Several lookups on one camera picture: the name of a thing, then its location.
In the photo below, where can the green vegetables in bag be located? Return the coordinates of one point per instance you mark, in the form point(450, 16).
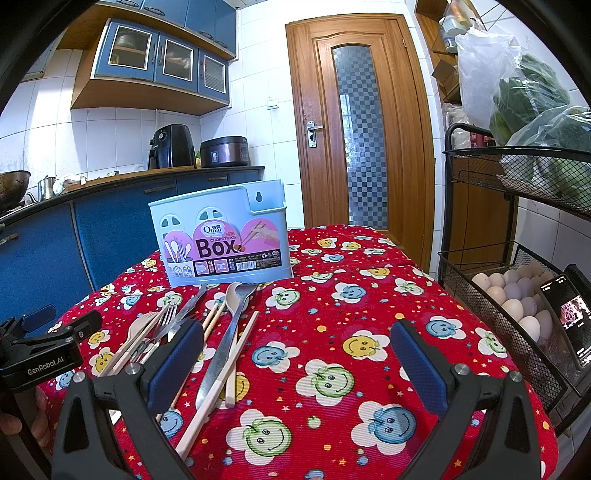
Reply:
point(532, 109)

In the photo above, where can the steel spoon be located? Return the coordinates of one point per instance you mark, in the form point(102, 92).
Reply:
point(234, 304)

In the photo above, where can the silver door handle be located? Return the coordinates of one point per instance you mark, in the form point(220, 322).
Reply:
point(312, 130)

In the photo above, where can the black wire trolley rack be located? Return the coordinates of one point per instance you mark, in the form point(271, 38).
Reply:
point(506, 207)

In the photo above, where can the beige wooden chopstick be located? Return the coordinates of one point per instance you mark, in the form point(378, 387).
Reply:
point(199, 418)

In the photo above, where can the smartphone with dark screen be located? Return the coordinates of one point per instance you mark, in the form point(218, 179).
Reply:
point(571, 316)

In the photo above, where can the blue base cabinet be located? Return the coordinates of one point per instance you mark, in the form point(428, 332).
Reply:
point(60, 250)

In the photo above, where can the steel fork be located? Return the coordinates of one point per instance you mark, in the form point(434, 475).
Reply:
point(148, 342)

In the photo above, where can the white egg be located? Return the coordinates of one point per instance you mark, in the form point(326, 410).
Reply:
point(531, 326)
point(514, 308)
point(497, 293)
point(482, 280)

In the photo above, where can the red smiley flower tablecloth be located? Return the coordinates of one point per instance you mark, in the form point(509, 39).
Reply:
point(321, 394)

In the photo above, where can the steel wok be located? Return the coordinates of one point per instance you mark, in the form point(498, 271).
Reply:
point(13, 186)

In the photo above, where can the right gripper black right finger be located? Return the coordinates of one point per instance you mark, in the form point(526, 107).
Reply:
point(507, 446)

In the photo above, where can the brown wooden door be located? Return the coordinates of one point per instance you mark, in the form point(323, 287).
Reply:
point(359, 76)

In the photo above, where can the blue wall cabinet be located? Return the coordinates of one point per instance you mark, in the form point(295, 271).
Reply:
point(168, 55)

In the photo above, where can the dark rice cooker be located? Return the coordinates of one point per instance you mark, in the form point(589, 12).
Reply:
point(224, 151)

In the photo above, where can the white plastic bag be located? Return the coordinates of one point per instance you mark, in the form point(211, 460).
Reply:
point(484, 59)

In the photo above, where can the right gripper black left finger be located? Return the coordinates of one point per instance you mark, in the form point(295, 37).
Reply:
point(85, 446)

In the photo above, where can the black air fryer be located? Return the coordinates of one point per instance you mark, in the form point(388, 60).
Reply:
point(171, 146)

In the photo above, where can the light blue utensil holder box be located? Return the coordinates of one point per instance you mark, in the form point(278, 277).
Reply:
point(234, 233)

